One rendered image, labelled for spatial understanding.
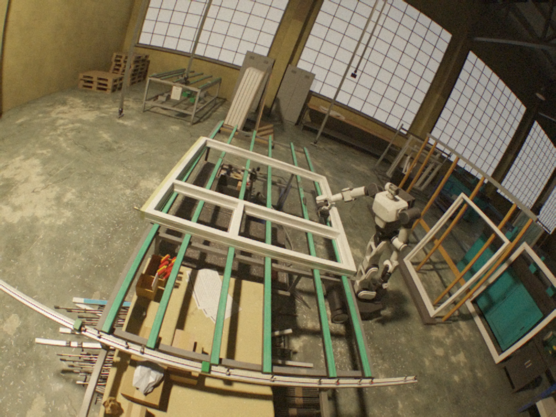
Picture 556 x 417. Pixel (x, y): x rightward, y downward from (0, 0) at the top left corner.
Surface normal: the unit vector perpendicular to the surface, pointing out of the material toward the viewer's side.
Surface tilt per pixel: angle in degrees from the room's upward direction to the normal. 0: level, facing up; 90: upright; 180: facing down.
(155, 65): 90
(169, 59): 90
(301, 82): 90
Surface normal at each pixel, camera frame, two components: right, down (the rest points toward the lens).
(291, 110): 0.02, 0.55
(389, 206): -0.69, -0.42
